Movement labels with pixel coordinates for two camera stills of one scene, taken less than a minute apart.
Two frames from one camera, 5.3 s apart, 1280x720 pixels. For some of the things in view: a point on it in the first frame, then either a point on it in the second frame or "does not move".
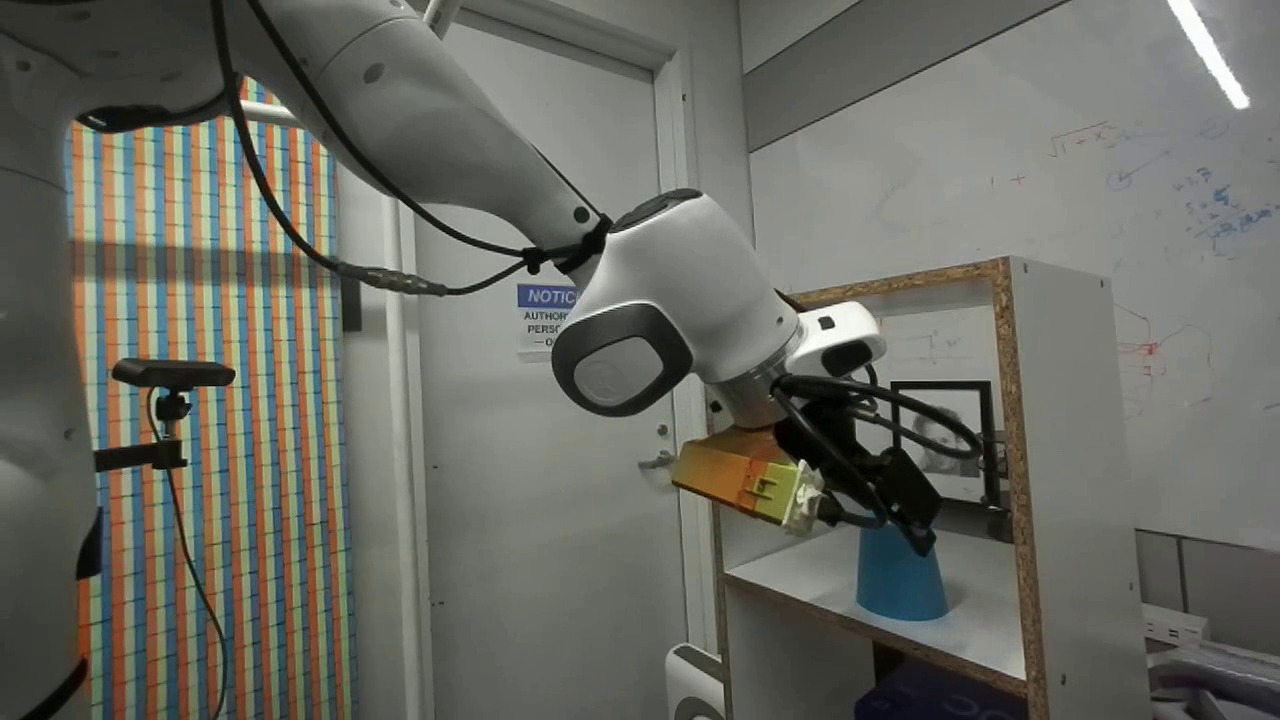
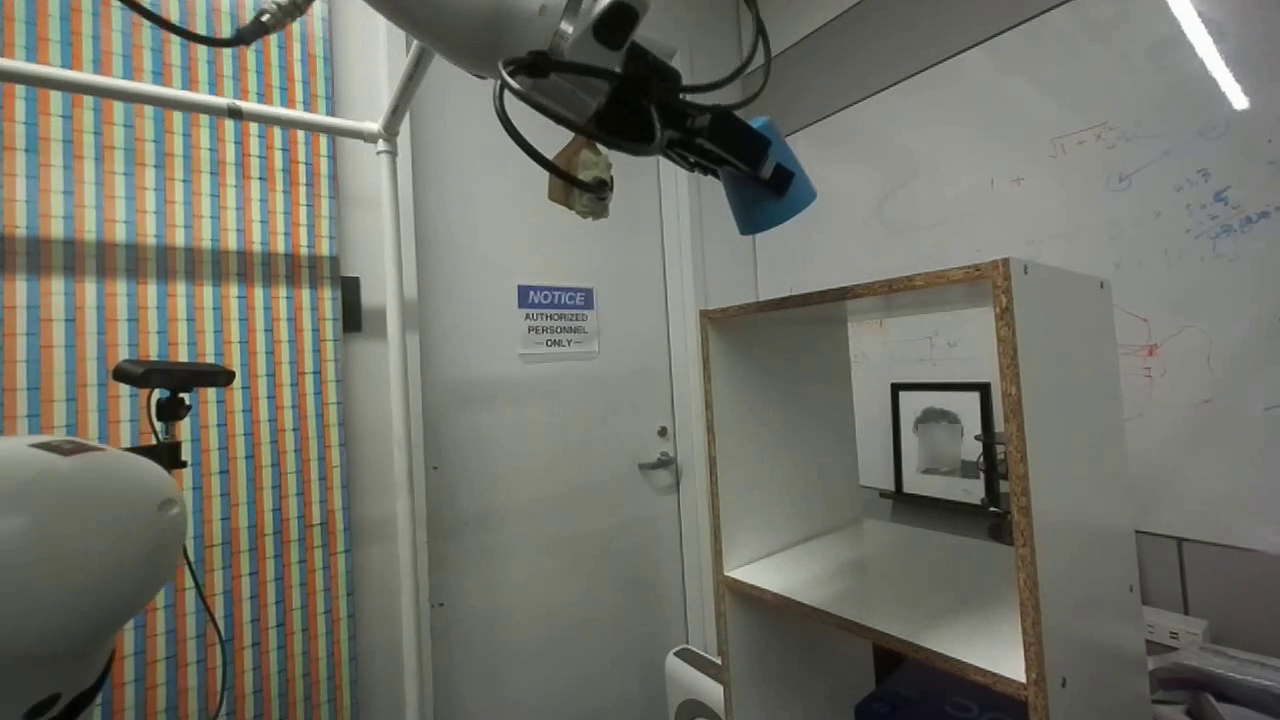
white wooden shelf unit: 1028,528 does not move
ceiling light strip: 1211,55 does not move
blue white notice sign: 541,305 does not move
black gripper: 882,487 -> 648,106
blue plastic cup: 893,577 -> 754,207
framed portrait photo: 947,429 does not move
